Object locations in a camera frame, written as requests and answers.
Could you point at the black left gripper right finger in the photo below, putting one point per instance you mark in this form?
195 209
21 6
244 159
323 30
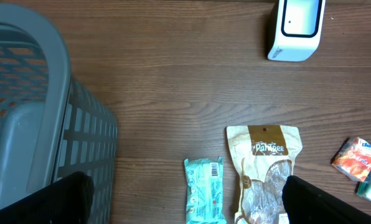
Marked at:
306 204

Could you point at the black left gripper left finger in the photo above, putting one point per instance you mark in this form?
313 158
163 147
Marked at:
68 200

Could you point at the beige snack pouch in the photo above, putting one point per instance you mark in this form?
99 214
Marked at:
264 158

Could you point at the orange snack packet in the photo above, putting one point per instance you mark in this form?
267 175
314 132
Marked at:
354 159

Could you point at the white barcode scanner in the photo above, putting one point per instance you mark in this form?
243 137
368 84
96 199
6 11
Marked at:
293 30

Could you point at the grey plastic mesh basket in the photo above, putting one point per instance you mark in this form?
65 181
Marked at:
50 125

